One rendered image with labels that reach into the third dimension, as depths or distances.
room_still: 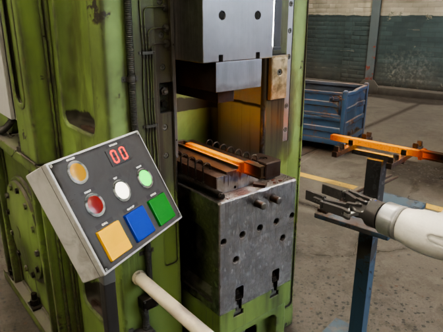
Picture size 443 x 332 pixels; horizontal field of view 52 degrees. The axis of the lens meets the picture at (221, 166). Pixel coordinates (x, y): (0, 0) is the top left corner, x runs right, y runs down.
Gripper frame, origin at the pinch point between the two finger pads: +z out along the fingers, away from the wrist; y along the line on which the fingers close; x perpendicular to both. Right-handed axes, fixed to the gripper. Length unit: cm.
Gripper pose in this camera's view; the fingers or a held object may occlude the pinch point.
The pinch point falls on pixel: (322, 193)
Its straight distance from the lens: 139.1
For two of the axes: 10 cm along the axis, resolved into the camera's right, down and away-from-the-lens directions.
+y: 7.8, -2.0, 6.0
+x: 0.0, -9.5, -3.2
